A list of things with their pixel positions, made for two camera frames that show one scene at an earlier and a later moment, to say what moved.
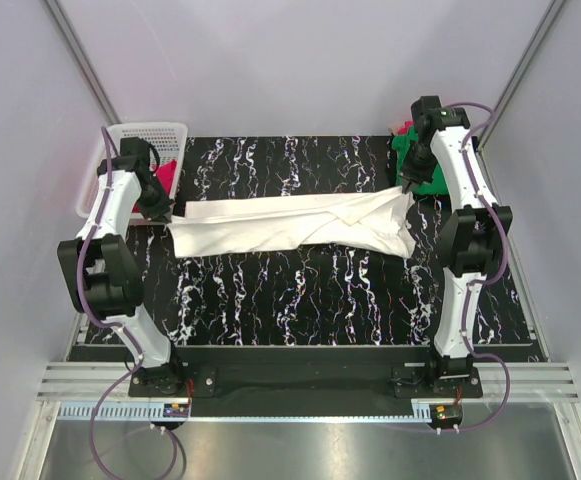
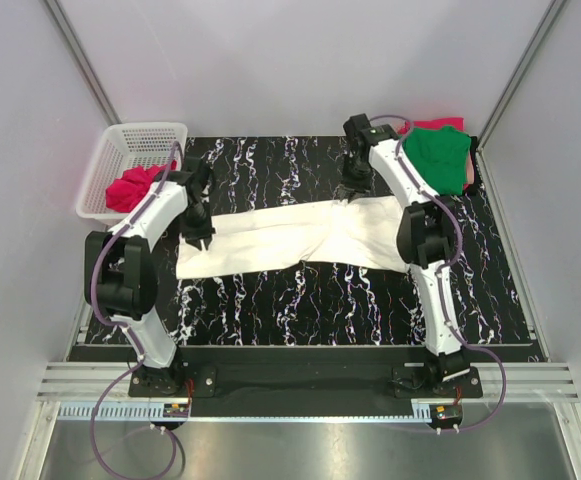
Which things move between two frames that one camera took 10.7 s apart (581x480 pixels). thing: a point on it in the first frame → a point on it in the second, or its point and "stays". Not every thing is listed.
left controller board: [176, 410] stays
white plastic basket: [167, 140] stays
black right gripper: [413, 173] → [350, 186]
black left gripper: [159, 208] → [197, 236]
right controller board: [445, 414] stays
